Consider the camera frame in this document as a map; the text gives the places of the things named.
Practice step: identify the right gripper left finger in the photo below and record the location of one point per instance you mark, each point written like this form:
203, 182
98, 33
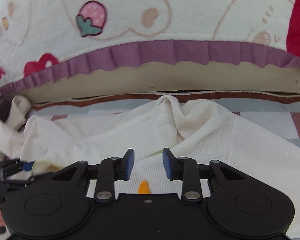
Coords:
124, 166

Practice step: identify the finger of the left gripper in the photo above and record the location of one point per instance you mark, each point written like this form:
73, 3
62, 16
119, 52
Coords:
26, 182
26, 166

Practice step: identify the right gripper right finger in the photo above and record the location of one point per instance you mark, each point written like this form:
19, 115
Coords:
173, 166

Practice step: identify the white waffle knit garment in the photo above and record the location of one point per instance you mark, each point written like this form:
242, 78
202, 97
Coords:
199, 129

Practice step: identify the dark brown garment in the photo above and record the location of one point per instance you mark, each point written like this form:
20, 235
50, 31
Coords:
5, 106

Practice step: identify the beige mattress side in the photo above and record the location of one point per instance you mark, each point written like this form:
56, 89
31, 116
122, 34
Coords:
162, 77

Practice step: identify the checkered cartoon play mat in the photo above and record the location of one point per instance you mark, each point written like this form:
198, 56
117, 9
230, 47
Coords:
278, 113

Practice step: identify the white cartoon print bedspread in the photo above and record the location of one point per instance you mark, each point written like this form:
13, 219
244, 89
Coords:
44, 41

